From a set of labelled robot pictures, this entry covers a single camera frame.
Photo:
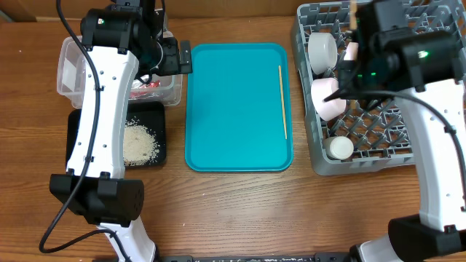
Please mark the grey dishwasher rack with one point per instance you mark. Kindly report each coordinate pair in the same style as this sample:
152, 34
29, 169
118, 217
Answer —
379, 135

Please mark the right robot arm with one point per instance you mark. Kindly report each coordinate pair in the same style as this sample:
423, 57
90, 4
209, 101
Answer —
421, 73

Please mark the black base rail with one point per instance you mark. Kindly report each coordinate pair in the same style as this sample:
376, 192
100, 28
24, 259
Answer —
317, 257

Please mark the white cup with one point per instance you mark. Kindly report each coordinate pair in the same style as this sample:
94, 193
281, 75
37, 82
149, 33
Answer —
338, 147

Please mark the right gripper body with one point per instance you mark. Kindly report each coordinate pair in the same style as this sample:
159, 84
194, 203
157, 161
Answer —
349, 73

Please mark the clear plastic bin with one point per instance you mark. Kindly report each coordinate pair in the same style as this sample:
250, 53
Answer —
71, 82

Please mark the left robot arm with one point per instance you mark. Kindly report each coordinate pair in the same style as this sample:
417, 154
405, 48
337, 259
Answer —
120, 44

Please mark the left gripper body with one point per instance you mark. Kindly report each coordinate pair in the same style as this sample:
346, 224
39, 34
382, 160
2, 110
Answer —
171, 62

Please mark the long wooden chopstick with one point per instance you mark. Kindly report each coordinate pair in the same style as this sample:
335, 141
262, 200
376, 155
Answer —
282, 101

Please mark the black tray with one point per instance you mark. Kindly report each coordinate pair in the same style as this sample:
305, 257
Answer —
152, 115

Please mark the white round plate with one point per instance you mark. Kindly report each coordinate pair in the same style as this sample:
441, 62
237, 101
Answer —
351, 52

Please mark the spilled rice pile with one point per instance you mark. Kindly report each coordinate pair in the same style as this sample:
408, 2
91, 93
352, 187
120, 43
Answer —
140, 146

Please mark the red snack wrapper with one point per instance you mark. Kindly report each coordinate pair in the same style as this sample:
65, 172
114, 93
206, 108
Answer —
141, 91

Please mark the teal serving tray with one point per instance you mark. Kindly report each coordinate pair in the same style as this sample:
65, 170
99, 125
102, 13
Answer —
234, 120

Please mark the grey bowl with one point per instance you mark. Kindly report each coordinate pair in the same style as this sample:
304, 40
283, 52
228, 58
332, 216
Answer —
322, 52

